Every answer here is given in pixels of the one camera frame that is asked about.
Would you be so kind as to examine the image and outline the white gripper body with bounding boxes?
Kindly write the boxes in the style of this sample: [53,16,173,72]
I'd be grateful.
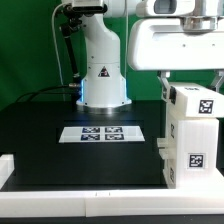
[128,18,224,71]

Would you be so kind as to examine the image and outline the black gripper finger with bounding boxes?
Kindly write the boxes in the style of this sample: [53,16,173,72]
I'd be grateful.
[157,71,170,100]
[211,70,224,91]

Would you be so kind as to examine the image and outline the white cabinet top block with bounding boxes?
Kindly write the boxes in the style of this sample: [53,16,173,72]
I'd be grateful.
[166,82,224,118]

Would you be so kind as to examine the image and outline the white cabinet body box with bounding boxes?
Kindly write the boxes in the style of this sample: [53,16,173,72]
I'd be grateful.
[157,111,224,189]

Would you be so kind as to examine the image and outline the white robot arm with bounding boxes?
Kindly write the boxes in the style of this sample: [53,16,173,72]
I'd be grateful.
[61,0,224,113]

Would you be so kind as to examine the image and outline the white marker tag sheet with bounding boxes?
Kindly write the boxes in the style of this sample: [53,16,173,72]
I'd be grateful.
[59,126,145,143]

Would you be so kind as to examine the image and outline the black cable bundle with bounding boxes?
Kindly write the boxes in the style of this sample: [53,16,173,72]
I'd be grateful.
[14,84,83,103]

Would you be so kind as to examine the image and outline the white cable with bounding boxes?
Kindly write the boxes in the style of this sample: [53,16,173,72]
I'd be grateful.
[50,2,73,101]

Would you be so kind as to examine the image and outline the white fence rail frame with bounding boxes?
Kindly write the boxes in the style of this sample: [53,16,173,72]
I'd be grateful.
[0,154,224,218]

